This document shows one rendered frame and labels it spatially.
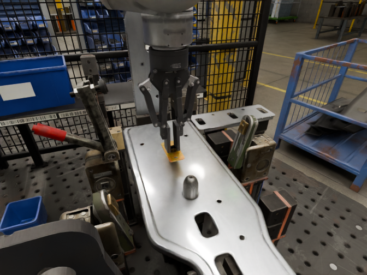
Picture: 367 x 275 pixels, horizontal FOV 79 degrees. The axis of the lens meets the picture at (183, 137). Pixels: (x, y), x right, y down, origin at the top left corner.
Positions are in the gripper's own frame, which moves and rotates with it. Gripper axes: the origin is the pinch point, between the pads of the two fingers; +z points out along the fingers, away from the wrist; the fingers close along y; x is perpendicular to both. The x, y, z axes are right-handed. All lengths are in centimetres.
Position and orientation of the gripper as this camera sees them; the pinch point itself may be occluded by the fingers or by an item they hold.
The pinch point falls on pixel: (171, 136)
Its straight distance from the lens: 52.7
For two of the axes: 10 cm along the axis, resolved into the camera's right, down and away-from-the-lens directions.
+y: 9.4, -1.8, 2.8
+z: 0.0, 8.4, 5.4
